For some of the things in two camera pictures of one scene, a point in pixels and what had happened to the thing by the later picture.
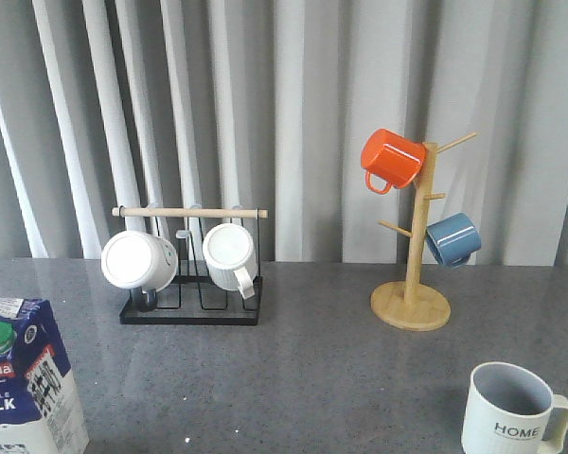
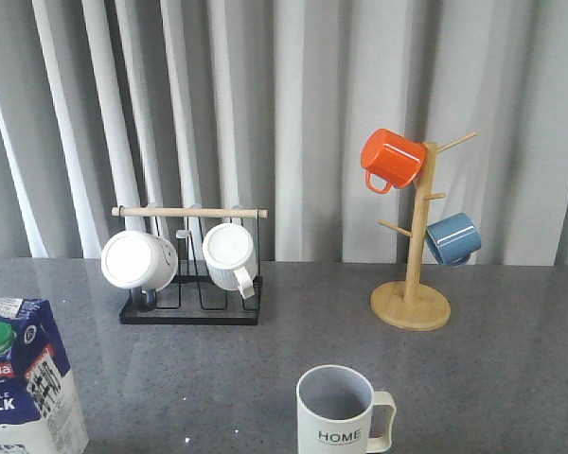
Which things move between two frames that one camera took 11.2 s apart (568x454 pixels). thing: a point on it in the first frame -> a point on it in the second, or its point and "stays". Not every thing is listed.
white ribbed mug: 230,255 stays
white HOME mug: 511,410 -> 338,411
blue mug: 452,239 stays
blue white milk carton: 30,402 stays
